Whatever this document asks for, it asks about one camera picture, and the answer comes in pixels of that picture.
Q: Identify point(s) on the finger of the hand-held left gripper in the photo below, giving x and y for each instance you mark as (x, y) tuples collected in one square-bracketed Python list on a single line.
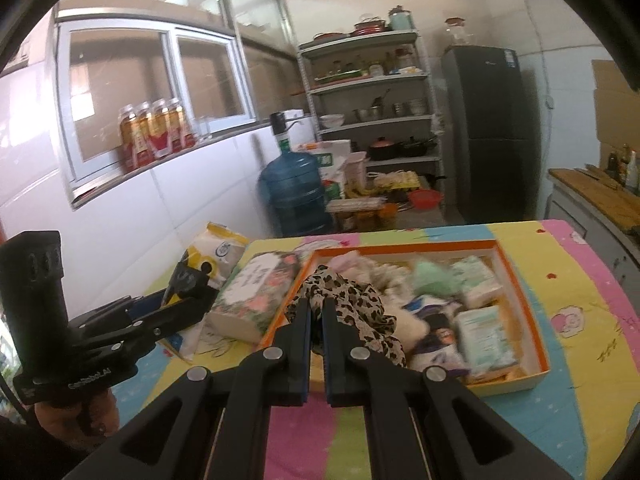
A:
[(190, 285), (147, 302)]

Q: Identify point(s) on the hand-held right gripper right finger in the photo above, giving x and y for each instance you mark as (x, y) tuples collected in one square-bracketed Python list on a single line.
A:
[(327, 360)]

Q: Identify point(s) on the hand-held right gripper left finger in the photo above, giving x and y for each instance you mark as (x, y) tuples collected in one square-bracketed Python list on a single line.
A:
[(306, 360)]

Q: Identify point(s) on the leopard print scrunchie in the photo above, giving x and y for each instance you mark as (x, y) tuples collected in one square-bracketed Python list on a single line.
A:
[(360, 305)]

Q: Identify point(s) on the beige plush toy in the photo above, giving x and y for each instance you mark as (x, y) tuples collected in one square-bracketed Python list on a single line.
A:
[(412, 332)]

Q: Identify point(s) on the pale pink soft cloth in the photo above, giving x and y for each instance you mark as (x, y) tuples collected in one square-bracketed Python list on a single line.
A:
[(350, 265)]

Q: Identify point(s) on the white dotted scrunchie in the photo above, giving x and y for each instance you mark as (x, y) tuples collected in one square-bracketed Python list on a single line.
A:
[(390, 275)]

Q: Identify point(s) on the orange cardboard box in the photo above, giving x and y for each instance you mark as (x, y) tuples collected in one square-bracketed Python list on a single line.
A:
[(400, 252)]

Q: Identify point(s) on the mint green soft sponge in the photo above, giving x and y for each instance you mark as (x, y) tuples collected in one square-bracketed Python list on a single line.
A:
[(432, 277)]

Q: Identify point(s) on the mint white tissue pack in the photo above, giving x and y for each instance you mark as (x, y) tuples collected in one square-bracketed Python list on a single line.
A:
[(485, 340), (477, 280)]

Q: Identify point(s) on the person's left forearm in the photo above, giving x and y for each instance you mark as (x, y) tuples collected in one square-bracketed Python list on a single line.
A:
[(30, 455)]

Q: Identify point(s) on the person's left hand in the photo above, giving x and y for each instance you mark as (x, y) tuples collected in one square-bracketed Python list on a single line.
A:
[(100, 410)]

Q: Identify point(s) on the floral tissue pack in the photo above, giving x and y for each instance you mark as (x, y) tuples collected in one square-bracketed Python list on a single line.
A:
[(250, 295)]

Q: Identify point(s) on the blue water jug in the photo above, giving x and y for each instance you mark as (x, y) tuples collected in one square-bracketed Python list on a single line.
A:
[(292, 190)]

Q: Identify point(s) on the clear drinking glass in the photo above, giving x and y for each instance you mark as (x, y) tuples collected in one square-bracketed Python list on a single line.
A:
[(206, 130)]

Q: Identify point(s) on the long noodle pack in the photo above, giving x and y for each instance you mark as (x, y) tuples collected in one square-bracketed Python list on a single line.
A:
[(355, 205)]

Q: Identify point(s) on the bunch of bananas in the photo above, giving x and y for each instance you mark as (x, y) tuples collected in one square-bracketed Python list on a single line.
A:
[(360, 191)]

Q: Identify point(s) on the black water pump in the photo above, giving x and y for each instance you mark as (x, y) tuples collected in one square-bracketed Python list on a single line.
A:
[(277, 125)]

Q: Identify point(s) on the red basket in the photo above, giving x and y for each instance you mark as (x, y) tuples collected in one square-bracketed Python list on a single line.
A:
[(425, 200)]

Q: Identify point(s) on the white green bag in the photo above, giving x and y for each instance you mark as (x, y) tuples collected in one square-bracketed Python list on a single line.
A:
[(325, 155)]

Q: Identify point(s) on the pale pink bin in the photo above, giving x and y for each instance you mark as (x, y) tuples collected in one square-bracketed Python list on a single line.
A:
[(356, 170)]

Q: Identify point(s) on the bag of eggs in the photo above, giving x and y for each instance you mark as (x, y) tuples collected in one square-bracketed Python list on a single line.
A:
[(395, 180)]

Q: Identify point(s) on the aluminium sliding window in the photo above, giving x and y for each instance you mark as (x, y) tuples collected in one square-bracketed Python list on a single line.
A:
[(173, 80)]

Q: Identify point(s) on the white bowl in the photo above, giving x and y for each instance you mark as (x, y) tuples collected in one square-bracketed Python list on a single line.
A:
[(332, 121)]

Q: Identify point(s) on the red lidded clay pot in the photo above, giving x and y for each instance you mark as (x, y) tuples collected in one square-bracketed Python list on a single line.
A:
[(384, 149)]

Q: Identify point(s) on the black wok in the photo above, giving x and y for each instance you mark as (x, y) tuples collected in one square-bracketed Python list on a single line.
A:
[(417, 147)]

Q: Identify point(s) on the steel bowl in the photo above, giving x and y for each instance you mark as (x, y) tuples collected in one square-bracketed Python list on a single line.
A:
[(367, 114)]

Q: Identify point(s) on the white metal shelf rack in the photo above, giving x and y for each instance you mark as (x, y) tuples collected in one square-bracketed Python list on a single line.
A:
[(370, 84)]

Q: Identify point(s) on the dark refrigerator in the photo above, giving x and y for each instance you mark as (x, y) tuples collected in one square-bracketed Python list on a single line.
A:
[(490, 135)]

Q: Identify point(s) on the grey kitchen counter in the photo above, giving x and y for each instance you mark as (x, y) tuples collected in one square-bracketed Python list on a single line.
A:
[(590, 230)]

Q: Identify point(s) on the wooden cutting board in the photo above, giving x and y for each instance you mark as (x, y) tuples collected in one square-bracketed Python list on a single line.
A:
[(590, 190)]

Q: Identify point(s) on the red cooking pot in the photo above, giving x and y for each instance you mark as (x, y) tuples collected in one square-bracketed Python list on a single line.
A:
[(371, 26)]

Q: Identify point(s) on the teal canister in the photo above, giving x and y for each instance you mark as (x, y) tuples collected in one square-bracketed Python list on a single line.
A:
[(401, 20)]

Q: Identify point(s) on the glass jar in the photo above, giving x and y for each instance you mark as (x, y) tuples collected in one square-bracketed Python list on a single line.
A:
[(459, 32)]

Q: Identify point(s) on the cardboard sheet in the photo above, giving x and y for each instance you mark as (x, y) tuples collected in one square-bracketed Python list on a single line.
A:
[(615, 110)]

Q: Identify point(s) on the white wall socket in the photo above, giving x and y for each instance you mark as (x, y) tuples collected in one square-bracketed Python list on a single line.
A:
[(550, 102)]

